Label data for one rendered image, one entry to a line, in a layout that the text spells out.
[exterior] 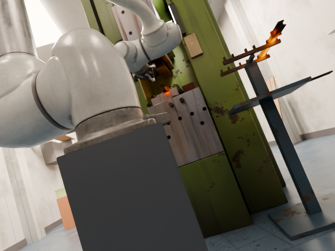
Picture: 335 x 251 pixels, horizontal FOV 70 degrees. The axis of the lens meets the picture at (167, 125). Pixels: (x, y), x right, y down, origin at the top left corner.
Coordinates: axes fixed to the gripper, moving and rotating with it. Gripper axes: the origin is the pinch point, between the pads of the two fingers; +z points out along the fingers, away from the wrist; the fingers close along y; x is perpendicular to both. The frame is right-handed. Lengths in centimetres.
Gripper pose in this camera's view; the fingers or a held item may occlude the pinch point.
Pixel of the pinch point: (151, 77)
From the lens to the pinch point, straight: 137.1
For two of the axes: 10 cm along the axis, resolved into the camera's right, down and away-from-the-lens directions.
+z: 2.3, 0.7, 9.7
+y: 9.1, -3.6, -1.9
